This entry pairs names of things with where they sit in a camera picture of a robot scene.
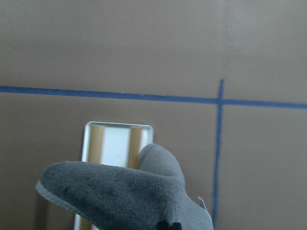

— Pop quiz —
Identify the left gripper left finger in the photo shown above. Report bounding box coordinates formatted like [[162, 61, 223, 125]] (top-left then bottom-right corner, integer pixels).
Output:
[[156, 221, 168, 230]]

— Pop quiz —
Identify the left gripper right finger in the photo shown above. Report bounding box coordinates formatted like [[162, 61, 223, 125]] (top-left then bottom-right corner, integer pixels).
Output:
[[170, 222, 182, 230]]

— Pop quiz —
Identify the grey cleaning cloth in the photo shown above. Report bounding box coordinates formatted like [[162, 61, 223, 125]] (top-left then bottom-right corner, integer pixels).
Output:
[[36, 144, 213, 230]]

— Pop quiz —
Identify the white rectangular tray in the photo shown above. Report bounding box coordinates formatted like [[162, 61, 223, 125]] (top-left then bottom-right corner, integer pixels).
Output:
[[73, 121, 154, 230]]

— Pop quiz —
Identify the wooden rod beside tray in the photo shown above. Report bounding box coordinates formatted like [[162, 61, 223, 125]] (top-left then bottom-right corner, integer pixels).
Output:
[[127, 127, 142, 169]]

